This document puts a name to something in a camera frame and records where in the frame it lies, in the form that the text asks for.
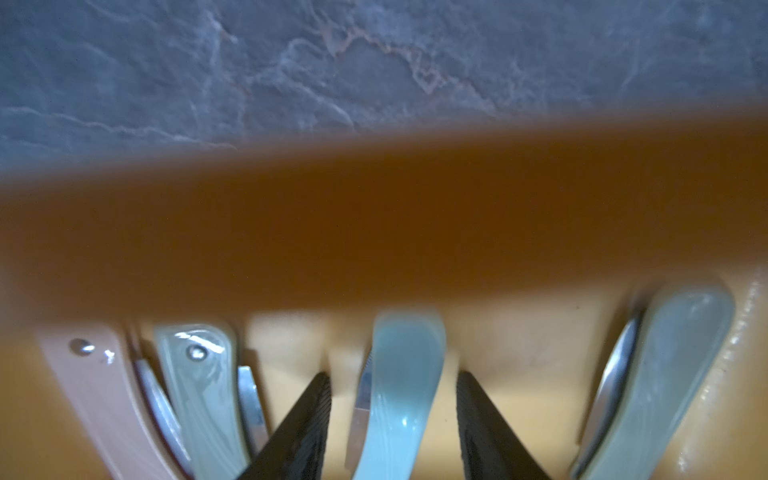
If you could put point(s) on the olive grey folding fruit knife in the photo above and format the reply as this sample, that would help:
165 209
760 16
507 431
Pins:
653 373

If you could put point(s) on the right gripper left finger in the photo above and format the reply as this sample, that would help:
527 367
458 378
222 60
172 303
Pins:
297 448

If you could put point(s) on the yellow plastic tray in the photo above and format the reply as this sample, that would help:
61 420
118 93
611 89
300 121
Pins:
532 241

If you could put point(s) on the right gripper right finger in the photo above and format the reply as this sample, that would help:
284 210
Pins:
489 447

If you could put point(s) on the pink folding fruit knife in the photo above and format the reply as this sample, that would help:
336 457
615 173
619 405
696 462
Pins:
94 368

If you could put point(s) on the grey-green folding fruit knife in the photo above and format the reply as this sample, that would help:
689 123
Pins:
214 395

